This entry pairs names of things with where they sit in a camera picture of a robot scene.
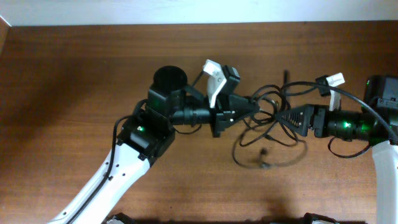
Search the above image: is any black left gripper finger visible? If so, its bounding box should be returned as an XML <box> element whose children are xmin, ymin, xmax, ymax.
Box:
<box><xmin>228</xmin><ymin>111</ymin><xmax>253</xmax><ymax>126</ymax></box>
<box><xmin>228</xmin><ymin>94</ymin><xmax>259</xmax><ymax>117</ymax></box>

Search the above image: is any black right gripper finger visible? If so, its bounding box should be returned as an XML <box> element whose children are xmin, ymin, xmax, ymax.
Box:
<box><xmin>276</xmin><ymin>105</ymin><xmax>314</xmax><ymax>123</ymax></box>
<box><xmin>279</xmin><ymin>119</ymin><xmax>310</xmax><ymax>137</ymax></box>

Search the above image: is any black micro USB cable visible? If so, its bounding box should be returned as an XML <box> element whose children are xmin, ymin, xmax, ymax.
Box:
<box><xmin>231</xmin><ymin>118</ymin><xmax>308</xmax><ymax>169</ymax></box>

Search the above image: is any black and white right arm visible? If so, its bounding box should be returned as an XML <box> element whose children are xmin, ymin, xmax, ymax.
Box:
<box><xmin>275</xmin><ymin>73</ymin><xmax>397</xmax><ymax>223</ymax></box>

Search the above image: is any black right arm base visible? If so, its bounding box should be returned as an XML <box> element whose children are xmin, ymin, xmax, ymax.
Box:
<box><xmin>303</xmin><ymin>213</ymin><xmax>339</xmax><ymax>224</ymax></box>

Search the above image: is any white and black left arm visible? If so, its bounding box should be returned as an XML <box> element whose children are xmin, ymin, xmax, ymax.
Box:
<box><xmin>51</xmin><ymin>65</ymin><xmax>259</xmax><ymax>223</ymax></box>

